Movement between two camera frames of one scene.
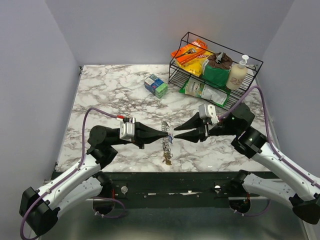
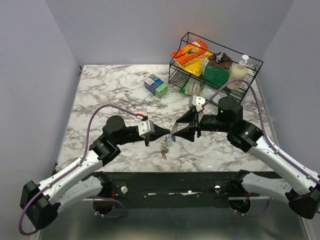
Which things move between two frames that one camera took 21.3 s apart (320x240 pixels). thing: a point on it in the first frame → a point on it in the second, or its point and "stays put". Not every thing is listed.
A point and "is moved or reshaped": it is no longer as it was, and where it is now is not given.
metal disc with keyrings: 167,154 is moved or reshaped
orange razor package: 196,48 stays put
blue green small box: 155,86 stays put
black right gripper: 194,136 → 191,117
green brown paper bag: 216,69 stays put
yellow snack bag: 195,67 stays put
